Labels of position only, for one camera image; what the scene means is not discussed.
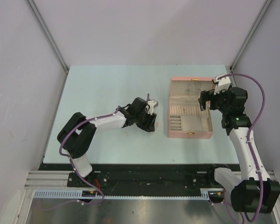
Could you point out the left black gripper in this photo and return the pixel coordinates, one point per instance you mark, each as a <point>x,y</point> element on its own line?
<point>149,125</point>

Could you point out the grey slotted cable duct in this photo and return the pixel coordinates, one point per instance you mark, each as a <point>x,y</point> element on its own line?
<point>197,194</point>

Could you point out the pink open jewelry box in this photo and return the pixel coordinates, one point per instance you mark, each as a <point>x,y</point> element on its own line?
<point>185,119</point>

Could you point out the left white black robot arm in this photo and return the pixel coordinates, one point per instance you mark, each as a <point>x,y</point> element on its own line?
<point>76,136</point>

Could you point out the aluminium corner post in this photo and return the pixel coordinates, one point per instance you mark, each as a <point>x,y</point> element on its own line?
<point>252,31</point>
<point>47,34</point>

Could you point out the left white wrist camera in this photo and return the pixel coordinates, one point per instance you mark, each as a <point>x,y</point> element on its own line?
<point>152,104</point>

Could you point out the aluminium frame rail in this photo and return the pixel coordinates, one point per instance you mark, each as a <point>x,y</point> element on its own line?
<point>47,180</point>

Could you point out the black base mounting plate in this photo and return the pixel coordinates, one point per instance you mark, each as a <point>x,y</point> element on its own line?
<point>191,176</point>

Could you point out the right aluminium corner post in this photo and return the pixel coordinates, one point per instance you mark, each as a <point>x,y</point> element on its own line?
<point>252,31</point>

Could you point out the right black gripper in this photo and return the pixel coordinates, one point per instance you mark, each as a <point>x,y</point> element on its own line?
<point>209,95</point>

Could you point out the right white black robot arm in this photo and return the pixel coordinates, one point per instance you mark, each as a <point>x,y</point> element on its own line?
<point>253,191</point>

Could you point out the left aluminium corner post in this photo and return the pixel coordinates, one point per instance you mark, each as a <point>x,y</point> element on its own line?
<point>47,34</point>

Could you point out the beige ring cushion block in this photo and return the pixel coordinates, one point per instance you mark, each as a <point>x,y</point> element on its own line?
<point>156,125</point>

